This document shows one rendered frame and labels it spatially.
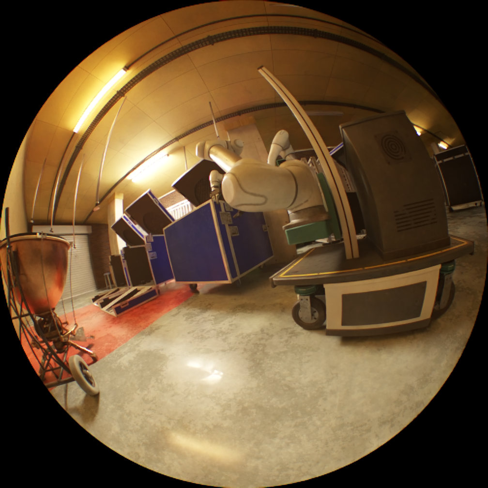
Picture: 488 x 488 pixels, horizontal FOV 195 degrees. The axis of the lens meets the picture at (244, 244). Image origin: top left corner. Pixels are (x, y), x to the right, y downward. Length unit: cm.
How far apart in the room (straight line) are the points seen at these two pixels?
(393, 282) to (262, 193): 50
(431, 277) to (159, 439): 95
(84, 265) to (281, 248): 789
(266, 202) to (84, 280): 784
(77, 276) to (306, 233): 789
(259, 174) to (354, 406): 73
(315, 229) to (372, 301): 32
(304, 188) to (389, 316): 56
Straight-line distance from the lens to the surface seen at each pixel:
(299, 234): 52
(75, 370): 83
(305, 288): 62
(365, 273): 50
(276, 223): 252
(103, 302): 284
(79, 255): 800
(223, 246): 130
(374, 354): 66
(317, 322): 73
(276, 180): 43
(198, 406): 61
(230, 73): 300
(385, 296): 55
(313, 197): 55
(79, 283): 783
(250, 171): 41
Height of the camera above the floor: 50
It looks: 1 degrees down
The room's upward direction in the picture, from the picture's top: 14 degrees counter-clockwise
